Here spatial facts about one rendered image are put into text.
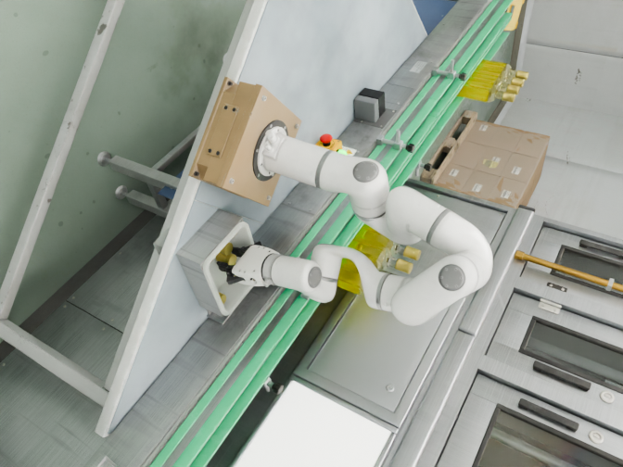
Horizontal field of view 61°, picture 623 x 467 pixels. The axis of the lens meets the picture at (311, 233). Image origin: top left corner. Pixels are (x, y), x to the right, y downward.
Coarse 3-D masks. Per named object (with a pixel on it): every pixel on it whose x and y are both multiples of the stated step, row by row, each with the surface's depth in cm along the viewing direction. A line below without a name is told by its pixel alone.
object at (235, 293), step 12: (240, 228) 133; (228, 240) 130; (240, 240) 141; (252, 240) 140; (216, 252) 128; (204, 264) 126; (216, 264) 142; (216, 276) 143; (216, 288) 132; (228, 288) 146; (240, 288) 146; (216, 300) 135; (228, 300) 143; (240, 300) 144; (228, 312) 141
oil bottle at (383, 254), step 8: (352, 240) 166; (360, 240) 166; (360, 248) 163; (368, 248) 163; (376, 248) 163; (384, 248) 162; (368, 256) 162; (376, 256) 161; (384, 256) 161; (384, 264) 161
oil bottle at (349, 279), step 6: (342, 264) 160; (342, 270) 158; (348, 270) 158; (354, 270) 158; (342, 276) 156; (348, 276) 156; (354, 276) 156; (342, 282) 157; (348, 282) 156; (354, 282) 155; (360, 282) 154; (348, 288) 158; (354, 288) 156; (360, 288) 155; (360, 294) 157
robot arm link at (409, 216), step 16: (400, 192) 116; (416, 192) 116; (400, 208) 114; (416, 208) 113; (432, 208) 112; (368, 224) 129; (384, 224) 126; (400, 224) 116; (416, 224) 113; (432, 224) 111; (400, 240) 123; (416, 240) 123
